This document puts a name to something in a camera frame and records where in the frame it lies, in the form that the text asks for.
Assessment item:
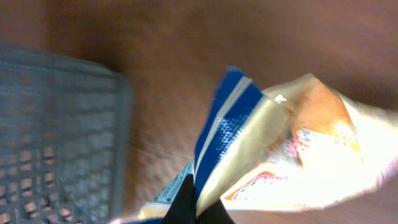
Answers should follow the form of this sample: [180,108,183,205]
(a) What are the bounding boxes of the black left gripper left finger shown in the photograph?
[161,174,196,224]

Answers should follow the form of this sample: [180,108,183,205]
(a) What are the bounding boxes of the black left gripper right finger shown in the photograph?
[197,199,235,224]

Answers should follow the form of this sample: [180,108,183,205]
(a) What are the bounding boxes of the yellow snack bag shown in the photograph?
[129,67,397,223]

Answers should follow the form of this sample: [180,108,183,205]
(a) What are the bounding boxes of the grey plastic basket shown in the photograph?
[1,44,132,223]

